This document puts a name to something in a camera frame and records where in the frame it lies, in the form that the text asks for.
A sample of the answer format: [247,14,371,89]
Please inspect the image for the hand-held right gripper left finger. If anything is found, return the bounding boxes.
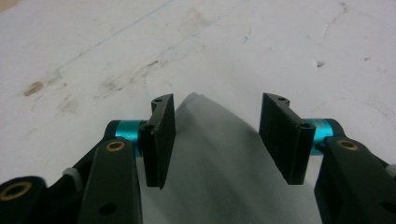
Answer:
[138,92,177,190]

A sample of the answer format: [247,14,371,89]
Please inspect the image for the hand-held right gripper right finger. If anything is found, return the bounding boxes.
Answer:
[258,91,318,186]

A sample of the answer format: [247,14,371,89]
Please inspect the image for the grey printed t-shirt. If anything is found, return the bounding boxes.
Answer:
[136,91,325,224]

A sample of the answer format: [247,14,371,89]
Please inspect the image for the white foam mat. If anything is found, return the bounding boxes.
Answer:
[0,0,396,224]

